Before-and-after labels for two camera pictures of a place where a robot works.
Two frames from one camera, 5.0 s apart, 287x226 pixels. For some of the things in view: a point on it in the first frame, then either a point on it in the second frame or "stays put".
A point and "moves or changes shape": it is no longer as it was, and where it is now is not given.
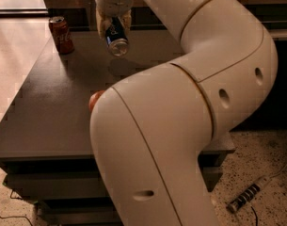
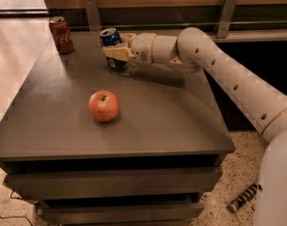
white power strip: [239, 201] stays put
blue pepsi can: [116, 38] moves or changes shape
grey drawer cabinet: [45, 141] stays put
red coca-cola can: [63, 40] stays put
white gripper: [114, 3] to [142, 48]
